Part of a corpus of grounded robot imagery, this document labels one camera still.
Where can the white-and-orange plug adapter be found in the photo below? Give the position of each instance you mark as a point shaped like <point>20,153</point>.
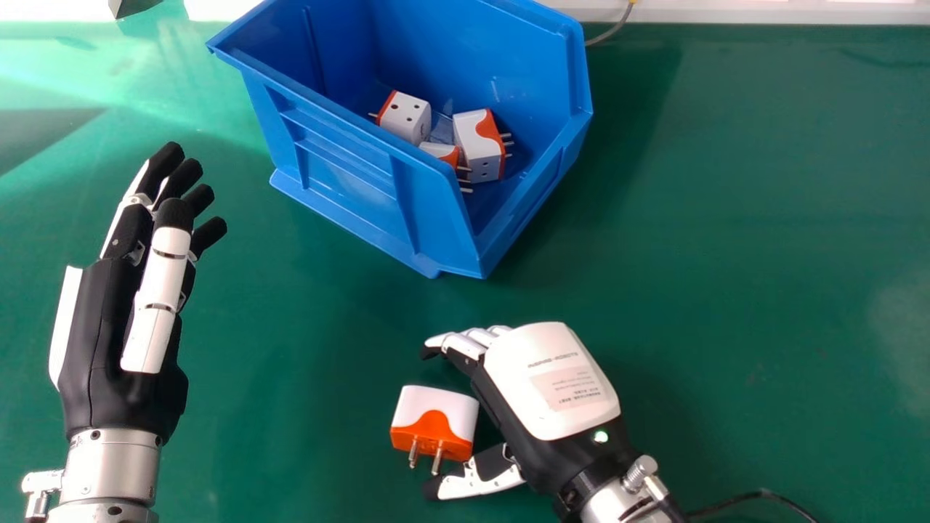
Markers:
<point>445,154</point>
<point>434,425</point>
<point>404,116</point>
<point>481,145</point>

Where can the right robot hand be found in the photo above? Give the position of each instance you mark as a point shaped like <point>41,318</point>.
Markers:
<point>552,392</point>

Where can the blue plastic bin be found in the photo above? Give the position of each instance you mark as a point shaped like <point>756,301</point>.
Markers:
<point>341,167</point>

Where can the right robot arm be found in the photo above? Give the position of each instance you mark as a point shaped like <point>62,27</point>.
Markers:
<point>621,497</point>

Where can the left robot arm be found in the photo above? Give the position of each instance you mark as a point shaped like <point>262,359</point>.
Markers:
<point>102,472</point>

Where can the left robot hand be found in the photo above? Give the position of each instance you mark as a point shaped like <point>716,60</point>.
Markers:
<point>102,341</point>

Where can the dark grey object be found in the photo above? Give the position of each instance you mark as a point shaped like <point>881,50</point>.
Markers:
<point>131,6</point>

